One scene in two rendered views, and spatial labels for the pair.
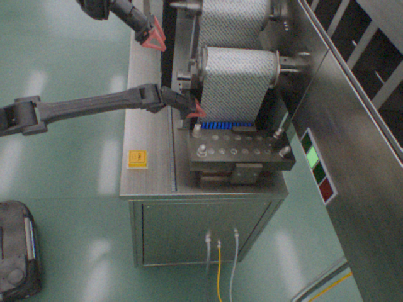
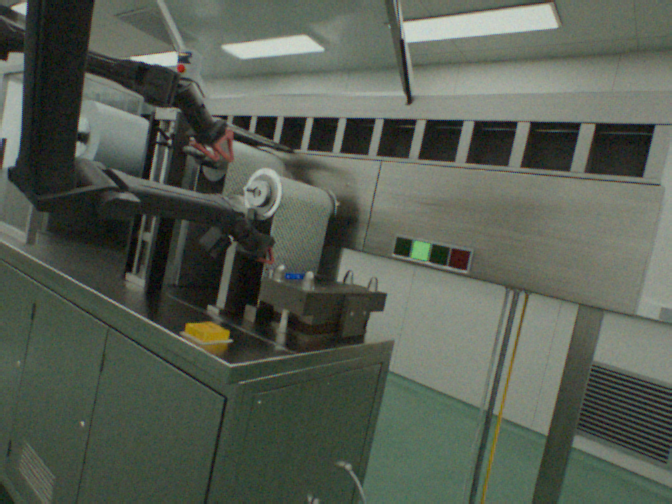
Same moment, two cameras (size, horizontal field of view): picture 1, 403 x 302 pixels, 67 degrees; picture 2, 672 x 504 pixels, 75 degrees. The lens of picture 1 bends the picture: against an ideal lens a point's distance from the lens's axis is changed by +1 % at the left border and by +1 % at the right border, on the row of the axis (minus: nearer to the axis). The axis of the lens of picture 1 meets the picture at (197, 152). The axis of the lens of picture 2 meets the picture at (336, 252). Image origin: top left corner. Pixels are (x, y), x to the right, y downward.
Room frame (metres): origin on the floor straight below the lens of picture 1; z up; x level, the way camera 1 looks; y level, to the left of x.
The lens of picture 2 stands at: (-0.20, 0.65, 1.20)
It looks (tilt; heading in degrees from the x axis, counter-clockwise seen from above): 3 degrees down; 321
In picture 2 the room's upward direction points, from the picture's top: 12 degrees clockwise
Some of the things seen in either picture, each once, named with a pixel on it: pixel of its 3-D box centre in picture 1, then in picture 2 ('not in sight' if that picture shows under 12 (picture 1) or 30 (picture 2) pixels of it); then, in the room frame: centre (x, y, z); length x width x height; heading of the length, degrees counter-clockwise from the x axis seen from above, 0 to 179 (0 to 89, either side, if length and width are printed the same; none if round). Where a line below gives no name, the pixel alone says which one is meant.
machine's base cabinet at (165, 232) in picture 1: (181, 82); (84, 358); (1.85, 0.23, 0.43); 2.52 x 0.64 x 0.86; 14
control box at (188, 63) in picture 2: not in sight; (186, 65); (1.47, 0.15, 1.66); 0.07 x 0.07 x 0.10; 35
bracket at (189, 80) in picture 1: (186, 100); (230, 258); (0.95, 0.09, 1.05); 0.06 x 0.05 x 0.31; 104
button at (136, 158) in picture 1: (137, 158); (207, 331); (0.71, 0.23, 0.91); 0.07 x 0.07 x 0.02; 14
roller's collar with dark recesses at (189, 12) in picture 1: (194, 6); (208, 156); (1.16, 0.13, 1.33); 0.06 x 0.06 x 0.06; 14
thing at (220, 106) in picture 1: (230, 108); (296, 252); (0.90, -0.09, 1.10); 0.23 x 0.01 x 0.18; 104
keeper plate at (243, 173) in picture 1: (245, 173); (354, 316); (0.71, -0.20, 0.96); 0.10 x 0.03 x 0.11; 104
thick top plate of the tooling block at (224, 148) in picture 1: (239, 149); (328, 296); (0.79, -0.16, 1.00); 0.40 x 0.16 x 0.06; 104
